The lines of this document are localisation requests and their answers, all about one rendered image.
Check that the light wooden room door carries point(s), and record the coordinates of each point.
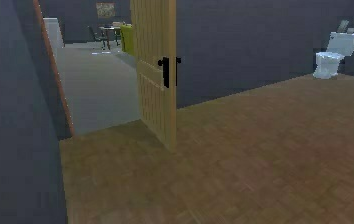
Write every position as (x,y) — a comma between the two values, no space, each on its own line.
(155,66)

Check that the yellow-green armchair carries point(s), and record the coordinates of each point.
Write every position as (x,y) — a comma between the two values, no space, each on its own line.
(127,39)

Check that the dark dining table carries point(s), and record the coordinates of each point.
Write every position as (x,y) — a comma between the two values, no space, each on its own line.
(111,31)

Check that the dark chair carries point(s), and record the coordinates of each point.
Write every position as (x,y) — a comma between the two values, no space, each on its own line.
(96,36)

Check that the white cabinet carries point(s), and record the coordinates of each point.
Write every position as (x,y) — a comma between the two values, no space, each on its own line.
(54,33)

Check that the white toilet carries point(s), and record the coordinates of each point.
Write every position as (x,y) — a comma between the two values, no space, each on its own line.
(331,56)

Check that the grey item on toilet tank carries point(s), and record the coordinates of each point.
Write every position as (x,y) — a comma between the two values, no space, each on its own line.
(343,26)

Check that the framed wall picture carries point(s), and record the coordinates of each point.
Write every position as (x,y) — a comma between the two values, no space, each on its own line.
(105,9)

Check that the reddish wooden door frame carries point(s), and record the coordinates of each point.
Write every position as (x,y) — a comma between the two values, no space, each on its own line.
(53,63)

